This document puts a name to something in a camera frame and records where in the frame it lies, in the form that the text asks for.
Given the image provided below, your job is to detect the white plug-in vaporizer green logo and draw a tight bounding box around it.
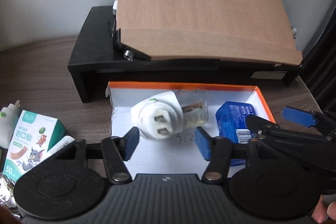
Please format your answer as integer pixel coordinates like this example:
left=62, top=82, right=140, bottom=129
left=0, top=100, right=21, bottom=148

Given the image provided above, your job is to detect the blue plastic box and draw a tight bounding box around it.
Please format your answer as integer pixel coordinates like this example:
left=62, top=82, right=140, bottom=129
left=215, top=101, right=259, bottom=167

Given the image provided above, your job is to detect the person's right hand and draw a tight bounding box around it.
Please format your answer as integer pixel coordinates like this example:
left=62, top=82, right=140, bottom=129
left=311, top=195, right=336, bottom=224

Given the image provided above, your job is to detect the black metal bracket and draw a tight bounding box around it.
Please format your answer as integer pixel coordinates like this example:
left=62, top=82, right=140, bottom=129
left=108, top=21, right=152, bottom=62

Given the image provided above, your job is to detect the dark curtain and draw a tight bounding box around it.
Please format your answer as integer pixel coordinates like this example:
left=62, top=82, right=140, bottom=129
left=302, top=2, right=336, bottom=115

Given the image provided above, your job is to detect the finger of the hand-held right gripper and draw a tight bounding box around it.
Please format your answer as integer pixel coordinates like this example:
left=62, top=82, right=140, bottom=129
left=282, top=106, right=336, bottom=141
left=245, top=114, right=336, bottom=177

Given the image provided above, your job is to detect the teal white bandage box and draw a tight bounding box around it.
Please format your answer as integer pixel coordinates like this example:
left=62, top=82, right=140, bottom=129
left=3, top=110, right=67, bottom=180

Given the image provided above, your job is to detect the clear plastic wrapper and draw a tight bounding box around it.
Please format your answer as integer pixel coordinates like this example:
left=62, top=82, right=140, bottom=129
left=0, top=172, right=20, bottom=214

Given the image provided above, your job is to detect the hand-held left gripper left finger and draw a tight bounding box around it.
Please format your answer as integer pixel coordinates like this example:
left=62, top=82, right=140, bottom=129
left=52, top=126, right=140, bottom=185

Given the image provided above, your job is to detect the orange white cardboard box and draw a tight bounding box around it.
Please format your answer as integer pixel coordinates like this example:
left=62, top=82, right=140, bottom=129
left=105, top=81, right=276, bottom=177

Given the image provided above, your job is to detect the wooden book stand board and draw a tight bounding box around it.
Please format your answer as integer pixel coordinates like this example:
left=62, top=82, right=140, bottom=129
left=115, top=0, right=303, bottom=67

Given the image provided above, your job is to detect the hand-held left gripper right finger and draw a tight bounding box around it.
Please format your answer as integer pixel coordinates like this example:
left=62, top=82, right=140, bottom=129
left=195, top=127, right=263, bottom=185

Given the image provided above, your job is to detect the black desk riser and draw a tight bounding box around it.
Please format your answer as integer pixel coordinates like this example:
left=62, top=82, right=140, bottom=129
left=68, top=5, right=305, bottom=104

